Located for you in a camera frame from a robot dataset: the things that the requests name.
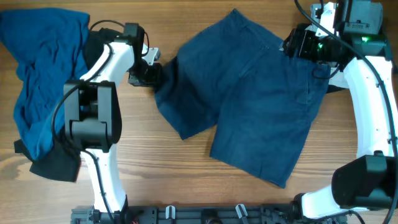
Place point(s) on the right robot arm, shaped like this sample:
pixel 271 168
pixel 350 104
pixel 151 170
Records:
pixel 348 36

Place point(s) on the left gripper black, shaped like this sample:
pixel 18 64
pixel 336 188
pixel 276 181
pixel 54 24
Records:
pixel 148 74

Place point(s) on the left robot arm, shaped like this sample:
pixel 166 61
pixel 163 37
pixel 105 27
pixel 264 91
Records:
pixel 93 122

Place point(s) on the black garment under jeans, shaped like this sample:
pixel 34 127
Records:
pixel 333 88

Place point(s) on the black garment left pile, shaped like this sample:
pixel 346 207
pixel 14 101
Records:
pixel 57 164

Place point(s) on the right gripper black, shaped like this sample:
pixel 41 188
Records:
pixel 292 42

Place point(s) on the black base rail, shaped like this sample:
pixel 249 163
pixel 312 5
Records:
pixel 264 214

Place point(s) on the bright blue garment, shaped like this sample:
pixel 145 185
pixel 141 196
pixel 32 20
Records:
pixel 48 45

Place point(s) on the folded light blue jeans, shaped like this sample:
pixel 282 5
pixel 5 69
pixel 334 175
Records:
pixel 349 16

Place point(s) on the navy blue shorts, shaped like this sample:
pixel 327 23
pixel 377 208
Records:
pixel 233 77

